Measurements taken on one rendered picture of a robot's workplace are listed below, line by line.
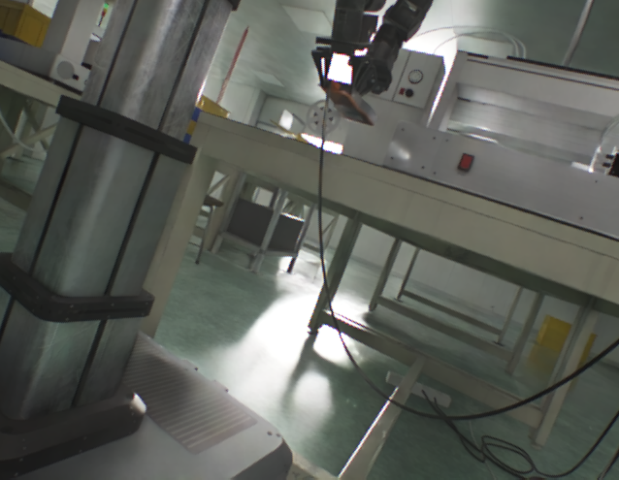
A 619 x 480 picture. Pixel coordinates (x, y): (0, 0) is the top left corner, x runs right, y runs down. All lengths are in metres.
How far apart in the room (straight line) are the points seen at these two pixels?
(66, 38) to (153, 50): 1.92
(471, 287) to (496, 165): 7.44
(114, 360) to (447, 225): 0.56
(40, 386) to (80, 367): 0.04
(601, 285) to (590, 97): 0.68
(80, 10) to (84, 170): 1.99
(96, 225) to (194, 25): 0.26
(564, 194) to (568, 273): 0.14
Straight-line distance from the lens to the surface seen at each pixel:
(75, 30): 2.46
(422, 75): 1.41
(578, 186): 0.83
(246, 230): 3.43
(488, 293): 8.24
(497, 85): 1.34
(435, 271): 8.25
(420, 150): 0.84
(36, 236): 0.57
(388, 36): 1.07
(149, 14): 0.53
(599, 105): 1.34
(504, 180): 0.82
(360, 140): 1.39
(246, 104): 9.97
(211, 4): 0.57
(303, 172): 0.84
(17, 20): 3.25
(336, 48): 0.87
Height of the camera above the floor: 0.62
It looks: 2 degrees down
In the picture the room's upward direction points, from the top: 21 degrees clockwise
